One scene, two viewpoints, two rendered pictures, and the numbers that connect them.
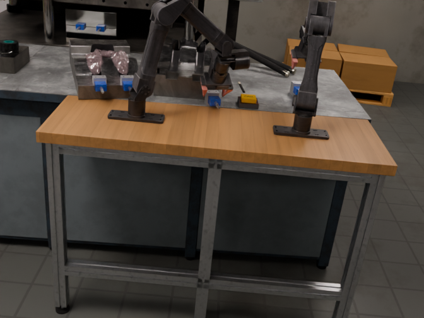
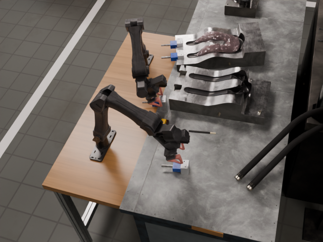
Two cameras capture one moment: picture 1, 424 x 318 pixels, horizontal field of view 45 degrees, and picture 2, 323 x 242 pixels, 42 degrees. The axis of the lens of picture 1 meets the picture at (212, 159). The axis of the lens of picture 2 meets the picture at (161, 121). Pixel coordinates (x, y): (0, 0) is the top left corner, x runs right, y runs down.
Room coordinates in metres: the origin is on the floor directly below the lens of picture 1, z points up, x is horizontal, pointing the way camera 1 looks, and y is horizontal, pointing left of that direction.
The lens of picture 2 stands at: (2.58, -1.38, 2.55)
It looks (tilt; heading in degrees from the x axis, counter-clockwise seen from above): 51 degrees down; 115
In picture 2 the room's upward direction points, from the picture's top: 8 degrees counter-clockwise
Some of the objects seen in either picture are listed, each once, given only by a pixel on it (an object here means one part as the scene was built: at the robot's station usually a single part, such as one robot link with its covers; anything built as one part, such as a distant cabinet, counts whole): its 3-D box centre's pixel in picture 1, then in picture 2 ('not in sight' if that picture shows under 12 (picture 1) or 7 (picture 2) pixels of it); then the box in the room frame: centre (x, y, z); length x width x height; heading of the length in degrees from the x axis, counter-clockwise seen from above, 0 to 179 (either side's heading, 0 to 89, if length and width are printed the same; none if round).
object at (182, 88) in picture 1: (188, 65); (220, 90); (2.24, 0.14, 0.87); 0.50 x 0.26 x 0.14; 3
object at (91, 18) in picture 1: (100, 18); not in sight; (3.02, 0.73, 0.87); 0.50 x 0.27 x 0.17; 3
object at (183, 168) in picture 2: (300, 91); (175, 166); (2.15, -0.35, 0.83); 0.13 x 0.05 x 0.05; 12
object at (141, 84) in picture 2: (232, 53); (141, 81); (1.88, -0.04, 1.03); 0.12 x 0.09 x 0.12; 113
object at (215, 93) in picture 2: (187, 55); (218, 82); (2.23, 0.15, 0.92); 0.35 x 0.16 x 0.09; 3
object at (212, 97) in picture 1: (214, 101); (154, 102); (1.91, 0.01, 0.83); 0.13 x 0.05 x 0.05; 16
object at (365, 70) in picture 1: (335, 70); not in sight; (4.94, -1.11, 0.19); 1.09 x 0.78 x 0.38; 91
